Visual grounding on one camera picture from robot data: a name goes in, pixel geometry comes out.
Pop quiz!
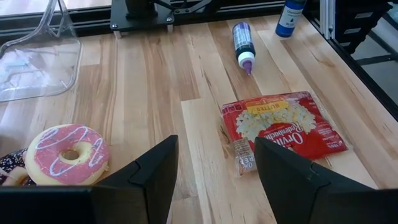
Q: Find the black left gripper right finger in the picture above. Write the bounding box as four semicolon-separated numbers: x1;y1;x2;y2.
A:
254;136;398;224

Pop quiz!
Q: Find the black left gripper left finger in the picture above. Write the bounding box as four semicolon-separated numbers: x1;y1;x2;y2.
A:
92;134;180;224

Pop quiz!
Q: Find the red popcorn bag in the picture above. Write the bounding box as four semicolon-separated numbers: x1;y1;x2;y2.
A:
220;91;349;177

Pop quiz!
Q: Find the pink frosted donut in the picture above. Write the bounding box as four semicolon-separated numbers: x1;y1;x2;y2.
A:
24;123;111;187

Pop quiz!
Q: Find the chocolate sprinkle donut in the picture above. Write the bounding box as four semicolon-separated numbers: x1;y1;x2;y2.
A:
0;148;37;187

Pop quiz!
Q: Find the purple food colouring bottle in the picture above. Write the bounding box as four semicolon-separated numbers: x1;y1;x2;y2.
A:
232;21;257;76

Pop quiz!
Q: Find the blue food colouring bottle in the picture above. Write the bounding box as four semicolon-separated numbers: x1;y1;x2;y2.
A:
275;0;308;39

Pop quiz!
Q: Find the clear plastic tray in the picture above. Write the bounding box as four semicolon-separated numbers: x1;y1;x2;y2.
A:
0;0;83;103

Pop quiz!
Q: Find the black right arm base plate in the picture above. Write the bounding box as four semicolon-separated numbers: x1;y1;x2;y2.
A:
109;0;175;32

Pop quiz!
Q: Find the black aluminium table frame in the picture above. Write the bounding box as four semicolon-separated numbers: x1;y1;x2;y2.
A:
0;0;398;122

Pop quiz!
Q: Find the silver aluminium rig frame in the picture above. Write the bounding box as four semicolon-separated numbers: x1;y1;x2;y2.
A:
319;0;337;40

